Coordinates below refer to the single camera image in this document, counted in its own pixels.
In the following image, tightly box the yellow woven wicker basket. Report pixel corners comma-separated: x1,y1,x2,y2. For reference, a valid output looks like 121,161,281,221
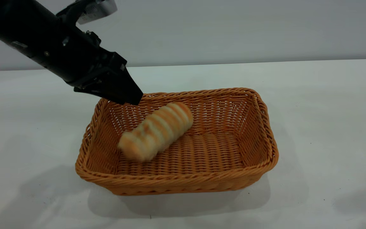
75,87,279,196

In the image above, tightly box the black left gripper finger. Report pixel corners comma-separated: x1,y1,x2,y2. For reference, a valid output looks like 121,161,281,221
74,74,124,103
106,53,144,106

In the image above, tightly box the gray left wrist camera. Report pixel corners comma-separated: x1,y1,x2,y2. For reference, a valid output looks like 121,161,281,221
56,0,118,25

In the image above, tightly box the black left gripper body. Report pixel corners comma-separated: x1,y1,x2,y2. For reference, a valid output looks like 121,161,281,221
27,13,127,87

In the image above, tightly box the striped long bread roll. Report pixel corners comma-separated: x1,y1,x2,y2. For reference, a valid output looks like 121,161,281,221
117,101,194,163

